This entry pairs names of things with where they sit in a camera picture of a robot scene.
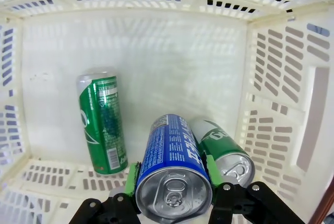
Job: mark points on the green drink can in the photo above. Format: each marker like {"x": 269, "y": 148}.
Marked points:
{"x": 101, "y": 124}
{"x": 224, "y": 151}

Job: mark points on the cream plastic shopping basket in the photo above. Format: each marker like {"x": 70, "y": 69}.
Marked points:
{"x": 169, "y": 51}

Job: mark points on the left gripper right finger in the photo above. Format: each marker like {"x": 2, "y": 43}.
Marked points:
{"x": 248, "y": 208}

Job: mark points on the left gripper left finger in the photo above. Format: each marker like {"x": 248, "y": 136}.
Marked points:
{"x": 109, "y": 212}

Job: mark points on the blue drink can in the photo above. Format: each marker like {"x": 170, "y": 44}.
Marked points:
{"x": 172, "y": 161}

